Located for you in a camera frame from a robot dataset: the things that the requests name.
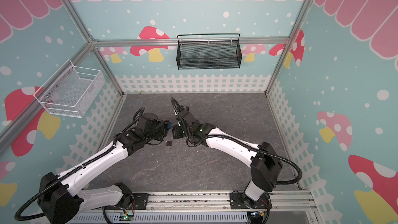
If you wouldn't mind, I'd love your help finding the black mesh wall basket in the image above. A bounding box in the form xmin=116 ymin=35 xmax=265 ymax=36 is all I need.
xmin=176 ymin=33 xmax=243 ymax=70

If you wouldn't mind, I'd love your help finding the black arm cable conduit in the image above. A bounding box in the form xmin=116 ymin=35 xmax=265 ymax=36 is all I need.
xmin=13 ymin=107 xmax=146 ymax=222
xmin=170 ymin=96 xmax=303 ymax=186

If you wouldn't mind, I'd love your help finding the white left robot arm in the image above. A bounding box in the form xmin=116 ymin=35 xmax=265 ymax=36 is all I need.
xmin=38 ymin=113 xmax=172 ymax=224

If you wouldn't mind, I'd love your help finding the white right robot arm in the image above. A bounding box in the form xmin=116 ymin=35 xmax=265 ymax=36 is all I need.
xmin=174 ymin=106 xmax=283 ymax=208

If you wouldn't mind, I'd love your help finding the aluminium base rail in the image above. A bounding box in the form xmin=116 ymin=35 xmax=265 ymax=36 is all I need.
xmin=70 ymin=190 xmax=323 ymax=224

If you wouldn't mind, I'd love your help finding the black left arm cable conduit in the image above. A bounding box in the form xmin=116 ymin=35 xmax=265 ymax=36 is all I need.
xmin=13 ymin=107 xmax=146 ymax=222

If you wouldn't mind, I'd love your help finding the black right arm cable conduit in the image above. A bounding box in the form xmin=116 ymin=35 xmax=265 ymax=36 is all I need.
xmin=170 ymin=96 xmax=303 ymax=186

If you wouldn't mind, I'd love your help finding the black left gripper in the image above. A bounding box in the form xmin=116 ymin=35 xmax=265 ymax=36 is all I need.
xmin=144 ymin=120 xmax=172 ymax=144

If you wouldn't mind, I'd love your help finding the white wire wall basket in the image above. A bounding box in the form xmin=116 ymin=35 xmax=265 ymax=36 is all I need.
xmin=33 ymin=60 xmax=105 ymax=118

